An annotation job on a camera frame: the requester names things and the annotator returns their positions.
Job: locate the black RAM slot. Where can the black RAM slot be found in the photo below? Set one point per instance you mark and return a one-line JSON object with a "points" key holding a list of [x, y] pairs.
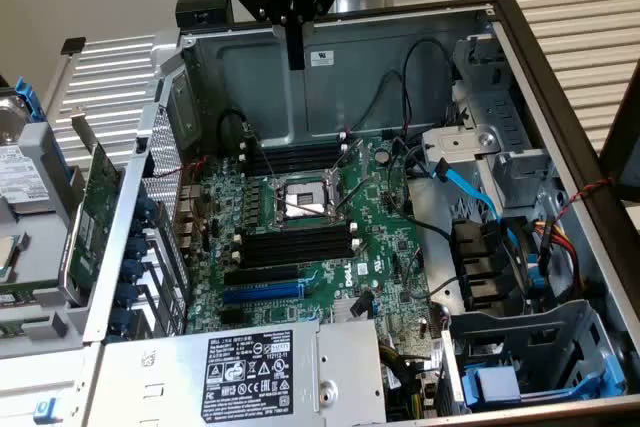
{"points": [[295, 240], [296, 249], [295, 167], [295, 146], [295, 153], [297, 257], [295, 160], [295, 232]]}

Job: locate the grey open PC case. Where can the grey open PC case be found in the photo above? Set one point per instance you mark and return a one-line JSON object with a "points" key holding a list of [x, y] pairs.
{"points": [[350, 87]]}

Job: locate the black box with port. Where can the black box with port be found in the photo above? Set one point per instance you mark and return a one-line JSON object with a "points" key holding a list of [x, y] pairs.
{"points": [[200, 4]]}

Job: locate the thin metal locking lever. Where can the thin metal locking lever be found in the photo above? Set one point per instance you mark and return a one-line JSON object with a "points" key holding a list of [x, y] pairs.
{"points": [[347, 155], [354, 194]]}

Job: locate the silver coin battery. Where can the silver coin battery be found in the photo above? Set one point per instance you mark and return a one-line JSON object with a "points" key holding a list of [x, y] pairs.
{"points": [[383, 156]]}

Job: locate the metal CPU socket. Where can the metal CPU socket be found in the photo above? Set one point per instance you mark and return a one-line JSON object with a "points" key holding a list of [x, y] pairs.
{"points": [[305, 197]]}

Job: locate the grey metal drive cage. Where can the grey metal drive cage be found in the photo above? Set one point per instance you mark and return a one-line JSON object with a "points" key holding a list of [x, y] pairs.
{"points": [[500, 112]]}

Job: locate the green Dell motherboard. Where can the green Dell motherboard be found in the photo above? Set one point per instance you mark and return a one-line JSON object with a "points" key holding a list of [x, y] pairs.
{"points": [[385, 242]]}

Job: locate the blue card retention clip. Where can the blue card retention clip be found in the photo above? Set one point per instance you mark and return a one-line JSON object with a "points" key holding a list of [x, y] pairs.
{"points": [[136, 249], [127, 294], [121, 319], [132, 271], [147, 208]]}

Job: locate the long black expansion slot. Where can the long black expansion slot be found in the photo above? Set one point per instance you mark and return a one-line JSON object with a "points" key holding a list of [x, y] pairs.
{"points": [[260, 276]]}

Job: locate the blue expansion slot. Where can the blue expansion slot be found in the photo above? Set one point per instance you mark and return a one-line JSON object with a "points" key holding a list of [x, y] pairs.
{"points": [[260, 293]]}

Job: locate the green graphics card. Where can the green graphics card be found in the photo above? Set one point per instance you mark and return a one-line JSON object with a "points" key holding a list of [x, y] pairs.
{"points": [[97, 207]]}

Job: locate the silver chipset heatsink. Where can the silver chipset heatsink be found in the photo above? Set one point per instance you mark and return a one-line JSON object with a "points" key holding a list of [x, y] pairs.
{"points": [[342, 311]]}

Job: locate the black plastic fan shroud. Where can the black plastic fan shroud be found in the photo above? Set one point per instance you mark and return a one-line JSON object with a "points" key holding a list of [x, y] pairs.
{"points": [[475, 257]]}

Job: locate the short black expansion slot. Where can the short black expansion slot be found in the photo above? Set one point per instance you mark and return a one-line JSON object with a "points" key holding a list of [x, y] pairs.
{"points": [[233, 316]]}

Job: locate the silver hard disk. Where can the silver hard disk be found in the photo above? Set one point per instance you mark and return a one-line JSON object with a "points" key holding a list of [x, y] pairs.
{"points": [[22, 177]]}

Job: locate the grey plastic parts rack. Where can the grey plastic parts rack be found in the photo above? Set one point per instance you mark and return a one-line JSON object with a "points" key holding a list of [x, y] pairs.
{"points": [[50, 227]]}

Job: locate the dark brown panel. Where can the dark brown panel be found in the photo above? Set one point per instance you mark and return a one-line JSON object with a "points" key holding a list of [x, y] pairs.
{"points": [[625, 147]]}

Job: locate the silver power supply unit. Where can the silver power supply unit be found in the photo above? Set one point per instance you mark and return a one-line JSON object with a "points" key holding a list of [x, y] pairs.
{"points": [[175, 377]]}

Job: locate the silver CPU chip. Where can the silver CPU chip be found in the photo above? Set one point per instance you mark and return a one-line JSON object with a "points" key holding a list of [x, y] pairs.
{"points": [[10, 259]]}

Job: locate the grey metal disk bay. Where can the grey metal disk bay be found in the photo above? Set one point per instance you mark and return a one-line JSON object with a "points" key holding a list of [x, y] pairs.
{"points": [[525, 327]]}

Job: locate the blue plastic disk tray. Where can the blue plastic disk tray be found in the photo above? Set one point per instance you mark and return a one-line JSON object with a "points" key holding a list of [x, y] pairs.
{"points": [[492, 384]]}

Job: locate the blue plastic latch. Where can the blue plastic latch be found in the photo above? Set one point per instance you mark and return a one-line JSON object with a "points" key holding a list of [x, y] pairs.
{"points": [[45, 412]]}

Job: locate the small black table bracket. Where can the small black table bracket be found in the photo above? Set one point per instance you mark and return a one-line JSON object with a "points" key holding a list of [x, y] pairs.
{"points": [[73, 45]]}

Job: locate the blue disk caddy rail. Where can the blue disk caddy rail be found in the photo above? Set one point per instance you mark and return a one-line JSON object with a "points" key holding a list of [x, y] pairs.
{"points": [[30, 102]]}

